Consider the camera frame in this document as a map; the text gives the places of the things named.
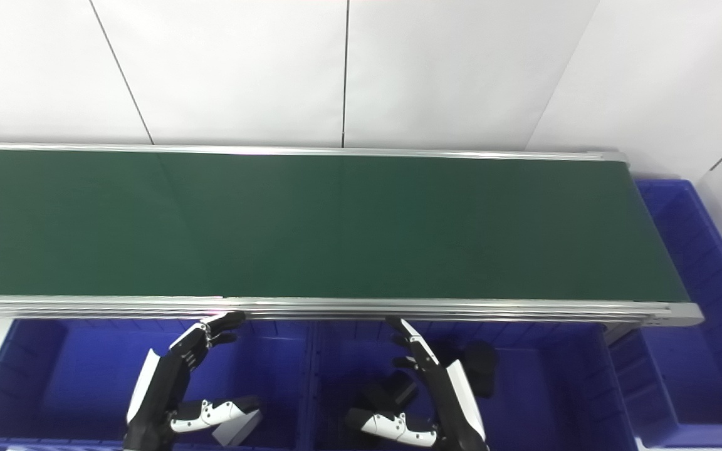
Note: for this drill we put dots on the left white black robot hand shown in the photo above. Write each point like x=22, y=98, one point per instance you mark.
x=160, y=382

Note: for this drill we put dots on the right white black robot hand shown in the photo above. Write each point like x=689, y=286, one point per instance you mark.
x=455, y=394

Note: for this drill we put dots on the black cylinder part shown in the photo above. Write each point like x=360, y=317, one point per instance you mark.
x=481, y=366

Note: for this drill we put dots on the black block part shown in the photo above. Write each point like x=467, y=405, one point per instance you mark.
x=389, y=391

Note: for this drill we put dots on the blue plastic bin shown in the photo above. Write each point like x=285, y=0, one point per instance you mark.
x=543, y=394
x=706, y=351
x=73, y=382

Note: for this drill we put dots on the white block part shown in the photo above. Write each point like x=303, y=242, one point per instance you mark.
x=237, y=432

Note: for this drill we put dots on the green conveyor belt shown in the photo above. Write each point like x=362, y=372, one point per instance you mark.
x=336, y=225
x=398, y=308

